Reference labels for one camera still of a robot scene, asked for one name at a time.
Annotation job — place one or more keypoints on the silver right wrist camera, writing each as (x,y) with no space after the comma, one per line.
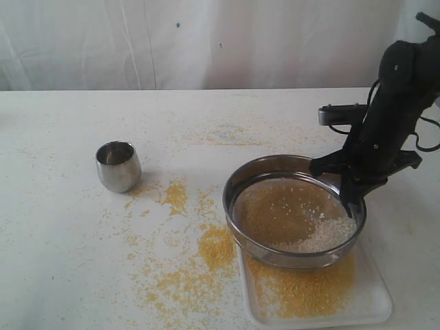
(347,114)

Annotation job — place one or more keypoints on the round metal sieve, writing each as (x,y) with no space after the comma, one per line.
(282,215)

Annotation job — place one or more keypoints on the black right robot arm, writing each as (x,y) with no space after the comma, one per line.
(407,84)

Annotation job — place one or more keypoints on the stainless steel cup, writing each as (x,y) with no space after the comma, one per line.
(118,166)

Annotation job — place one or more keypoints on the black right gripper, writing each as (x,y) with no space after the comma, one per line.
(369,156)

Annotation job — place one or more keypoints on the white backdrop curtain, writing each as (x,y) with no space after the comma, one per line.
(92,45)

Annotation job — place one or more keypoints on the white plastic tray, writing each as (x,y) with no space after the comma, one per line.
(350,292)

